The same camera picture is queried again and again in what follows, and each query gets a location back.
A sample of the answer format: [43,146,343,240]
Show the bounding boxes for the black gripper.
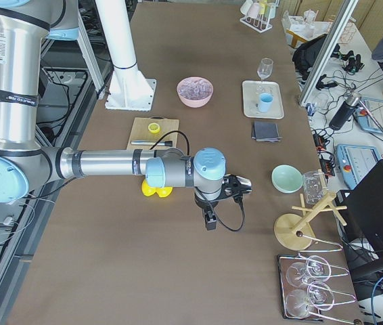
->
[194,174,246,231]

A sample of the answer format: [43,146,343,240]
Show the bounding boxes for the stainless steel ice scoop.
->
[231,175,252,196]

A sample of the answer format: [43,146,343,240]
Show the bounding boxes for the pile of clear ice cubes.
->
[178,78,212,100]

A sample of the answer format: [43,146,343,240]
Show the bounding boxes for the light blue plastic cup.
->
[258,93,273,112]

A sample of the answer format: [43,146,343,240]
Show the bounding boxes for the lower yellow lemon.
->
[156,187,173,198]

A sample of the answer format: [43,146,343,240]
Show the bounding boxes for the yellow lemon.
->
[141,180,156,197]
[156,187,173,198]

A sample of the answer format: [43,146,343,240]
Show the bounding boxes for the upper yellow lemon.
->
[141,180,156,197]

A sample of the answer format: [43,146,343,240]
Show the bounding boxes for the steel muddler black tip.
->
[129,140,173,147]

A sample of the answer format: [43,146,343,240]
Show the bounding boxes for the green ceramic bowl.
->
[271,165,303,194]

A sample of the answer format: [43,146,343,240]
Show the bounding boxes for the wooden mug tree stand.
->
[274,192,347,253]

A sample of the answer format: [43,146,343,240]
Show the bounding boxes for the grey folded cloth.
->
[251,121,281,143]

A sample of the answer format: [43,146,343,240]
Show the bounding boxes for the half lemon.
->
[148,122,161,134]

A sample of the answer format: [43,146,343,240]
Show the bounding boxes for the bamboo cutting board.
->
[127,117,179,150]

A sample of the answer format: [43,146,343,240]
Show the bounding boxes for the pink bowl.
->
[177,77,213,108]

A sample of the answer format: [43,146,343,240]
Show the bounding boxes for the cream serving tray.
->
[242,81,284,119]

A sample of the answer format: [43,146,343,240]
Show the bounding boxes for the upside wine glass upper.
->
[286,255,331,288]

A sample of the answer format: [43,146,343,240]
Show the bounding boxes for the upside wine glass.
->
[285,281,335,319]
[286,255,331,288]

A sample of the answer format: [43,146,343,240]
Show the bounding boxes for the black glass holder tray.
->
[276,253,361,322]

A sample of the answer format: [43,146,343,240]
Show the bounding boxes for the upside wine glass lower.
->
[285,281,335,319]

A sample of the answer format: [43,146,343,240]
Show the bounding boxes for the clear wine glass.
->
[256,58,273,93]

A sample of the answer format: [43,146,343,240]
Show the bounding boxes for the near teach pendant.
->
[335,144,380,190]

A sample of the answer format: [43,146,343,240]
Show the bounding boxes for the teach pendant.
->
[354,97,383,133]
[335,144,380,190]

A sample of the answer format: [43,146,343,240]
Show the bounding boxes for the black monitor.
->
[345,160,383,257]

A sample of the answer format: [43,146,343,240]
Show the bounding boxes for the black water bottle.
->
[329,92,361,131]

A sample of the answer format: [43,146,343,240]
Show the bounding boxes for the black backpack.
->
[292,34,327,81]

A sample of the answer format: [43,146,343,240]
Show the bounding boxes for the far teach pendant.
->
[354,97,383,133]

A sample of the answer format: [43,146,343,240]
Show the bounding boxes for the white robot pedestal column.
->
[96,0,156,112]

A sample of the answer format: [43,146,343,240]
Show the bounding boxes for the white wire cup rack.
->
[240,0,278,33]

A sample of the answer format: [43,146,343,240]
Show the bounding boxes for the aluminium frame post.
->
[298,0,359,107]

